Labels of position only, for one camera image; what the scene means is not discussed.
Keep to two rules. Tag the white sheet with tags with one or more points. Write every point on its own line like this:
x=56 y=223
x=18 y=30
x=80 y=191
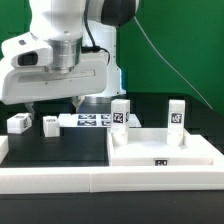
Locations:
x=92 y=120

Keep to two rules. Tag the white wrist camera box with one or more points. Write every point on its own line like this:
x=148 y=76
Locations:
x=25 y=51

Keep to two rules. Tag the white U-shaped fence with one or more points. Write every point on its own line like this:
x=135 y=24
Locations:
x=108 y=179

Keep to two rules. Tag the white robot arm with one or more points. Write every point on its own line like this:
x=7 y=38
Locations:
x=62 y=23

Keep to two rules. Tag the white square table top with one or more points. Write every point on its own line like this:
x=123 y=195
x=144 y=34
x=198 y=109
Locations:
x=148 y=147

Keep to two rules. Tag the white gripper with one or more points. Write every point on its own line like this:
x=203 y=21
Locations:
x=31 y=84

